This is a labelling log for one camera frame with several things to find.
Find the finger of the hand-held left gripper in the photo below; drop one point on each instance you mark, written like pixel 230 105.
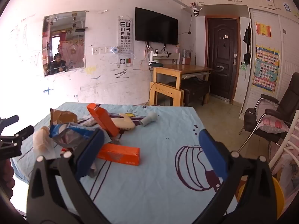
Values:
pixel 9 120
pixel 24 133

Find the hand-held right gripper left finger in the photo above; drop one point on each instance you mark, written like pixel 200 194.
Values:
pixel 90 154

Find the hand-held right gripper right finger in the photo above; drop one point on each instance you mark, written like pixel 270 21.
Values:
pixel 212 154

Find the blue silver snack bag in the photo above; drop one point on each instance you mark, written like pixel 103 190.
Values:
pixel 70 134

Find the long orange box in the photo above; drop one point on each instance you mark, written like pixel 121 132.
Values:
pixel 119 155

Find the yellow bin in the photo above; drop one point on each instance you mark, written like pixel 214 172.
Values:
pixel 280 196

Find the beige wrapped bundle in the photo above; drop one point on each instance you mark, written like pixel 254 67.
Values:
pixel 41 140

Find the open orange box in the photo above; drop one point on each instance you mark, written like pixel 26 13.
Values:
pixel 106 121

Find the brown paper bag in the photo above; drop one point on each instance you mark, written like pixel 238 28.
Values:
pixel 63 116

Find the cream brush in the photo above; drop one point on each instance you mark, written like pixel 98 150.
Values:
pixel 122 123

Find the light blue printed tablecloth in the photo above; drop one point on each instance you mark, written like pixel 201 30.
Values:
pixel 151 144

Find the pink patterned cushion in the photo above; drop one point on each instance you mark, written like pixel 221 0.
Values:
pixel 273 124

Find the grey plastic tube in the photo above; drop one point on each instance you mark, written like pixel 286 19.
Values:
pixel 148 119

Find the wooden chair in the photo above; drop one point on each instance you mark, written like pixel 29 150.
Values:
pixel 163 89

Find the white slatted chair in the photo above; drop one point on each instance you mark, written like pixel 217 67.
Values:
pixel 294 130

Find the wooden desk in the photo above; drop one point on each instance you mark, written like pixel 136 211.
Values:
pixel 177 69

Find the dark brown door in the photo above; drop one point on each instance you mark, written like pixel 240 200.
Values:
pixel 222 63

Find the brown armchair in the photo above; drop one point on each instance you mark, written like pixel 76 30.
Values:
pixel 289 93

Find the black hanging bag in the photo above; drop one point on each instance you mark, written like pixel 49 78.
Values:
pixel 247 58
pixel 247 33

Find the eye chart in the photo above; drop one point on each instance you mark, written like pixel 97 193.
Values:
pixel 125 39

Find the white wardrobe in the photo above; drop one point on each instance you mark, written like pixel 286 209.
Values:
pixel 288 51

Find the black television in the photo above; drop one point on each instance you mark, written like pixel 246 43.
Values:
pixel 156 25

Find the colourful wall poster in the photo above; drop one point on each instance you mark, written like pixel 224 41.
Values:
pixel 266 68

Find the wall mirror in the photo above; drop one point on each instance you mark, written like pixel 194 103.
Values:
pixel 70 39

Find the wall socket panel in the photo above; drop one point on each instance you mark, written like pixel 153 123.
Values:
pixel 101 50

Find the red wall certificate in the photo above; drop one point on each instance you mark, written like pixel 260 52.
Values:
pixel 263 29

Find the white security camera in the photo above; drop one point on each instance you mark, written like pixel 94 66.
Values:
pixel 195 12

